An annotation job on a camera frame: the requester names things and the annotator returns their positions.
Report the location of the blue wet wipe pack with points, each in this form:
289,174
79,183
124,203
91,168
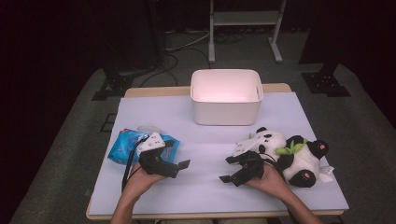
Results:
121,149

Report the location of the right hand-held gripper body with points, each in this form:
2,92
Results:
257,166

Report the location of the white plastic storage box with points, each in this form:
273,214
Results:
225,112

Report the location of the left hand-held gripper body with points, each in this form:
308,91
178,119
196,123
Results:
155,165

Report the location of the white metal stand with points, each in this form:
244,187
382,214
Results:
244,18

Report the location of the person's left hand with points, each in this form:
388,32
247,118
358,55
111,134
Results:
137,183

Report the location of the person's right hand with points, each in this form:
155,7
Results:
274,183

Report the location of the black stand base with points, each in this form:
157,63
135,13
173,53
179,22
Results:
115,85
325,84

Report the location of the black square floor plate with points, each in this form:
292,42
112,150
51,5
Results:
108,123

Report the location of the wooden table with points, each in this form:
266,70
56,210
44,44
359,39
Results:
155,91

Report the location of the panda plush toy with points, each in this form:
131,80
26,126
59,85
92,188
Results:
306,161

